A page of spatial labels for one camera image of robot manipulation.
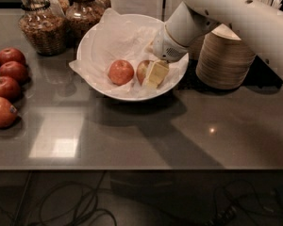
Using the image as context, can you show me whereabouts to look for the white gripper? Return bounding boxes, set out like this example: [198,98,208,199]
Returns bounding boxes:
[142,24,188,89]

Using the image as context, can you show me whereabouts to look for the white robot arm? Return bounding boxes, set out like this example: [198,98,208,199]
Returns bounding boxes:
[150,0,283,89]

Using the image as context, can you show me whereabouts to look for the white ceramic bowl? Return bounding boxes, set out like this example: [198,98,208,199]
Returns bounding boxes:
[76,13,190,103]

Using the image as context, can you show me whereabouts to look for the red apple in row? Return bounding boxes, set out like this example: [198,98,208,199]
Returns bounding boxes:
[0,61,29,84]
[0,76,21,101]

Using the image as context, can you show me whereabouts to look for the red apple top of row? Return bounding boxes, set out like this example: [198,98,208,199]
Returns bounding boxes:
[0,47,26,65]

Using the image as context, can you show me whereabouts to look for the red apple with sticker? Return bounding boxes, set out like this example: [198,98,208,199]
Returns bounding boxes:
[0,97,18,128]

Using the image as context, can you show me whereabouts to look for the rear stack of paper bowls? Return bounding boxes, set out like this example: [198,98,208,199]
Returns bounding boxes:
[189,36,205,60]

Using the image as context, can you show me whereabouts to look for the stack of paper bowls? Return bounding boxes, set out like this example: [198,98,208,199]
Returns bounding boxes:
[196,24,256,90]
[189,36,205,60]

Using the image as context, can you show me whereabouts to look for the white paper liner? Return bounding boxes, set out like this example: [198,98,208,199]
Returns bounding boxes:
[69,8,186,100]

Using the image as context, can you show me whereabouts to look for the front stack of paper bowls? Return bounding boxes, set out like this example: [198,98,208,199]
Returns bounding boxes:
[196,24,256,90]

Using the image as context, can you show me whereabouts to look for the glass granola jar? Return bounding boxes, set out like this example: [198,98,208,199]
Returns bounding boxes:
[66,0,105,40]
[18,0,67,56]

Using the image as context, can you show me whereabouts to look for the front glass granola jar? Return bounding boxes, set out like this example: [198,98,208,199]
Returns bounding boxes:
[18,0,67,56]

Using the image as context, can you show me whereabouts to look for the black power strip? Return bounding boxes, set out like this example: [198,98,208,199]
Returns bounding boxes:
[205,206,237,226]

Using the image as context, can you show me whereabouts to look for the black cables under table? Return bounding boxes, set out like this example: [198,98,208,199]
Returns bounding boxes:
[0,170,118,226]

